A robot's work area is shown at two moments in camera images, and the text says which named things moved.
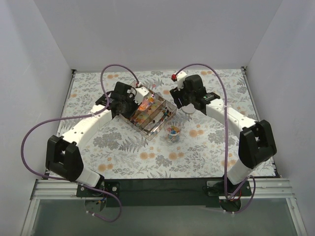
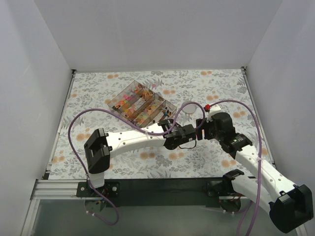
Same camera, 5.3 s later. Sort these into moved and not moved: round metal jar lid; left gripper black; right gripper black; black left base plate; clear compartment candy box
Moved: left gripper black; right gripper black
Not moved: black left base plate; round metal jar lid; clear compartment candy box
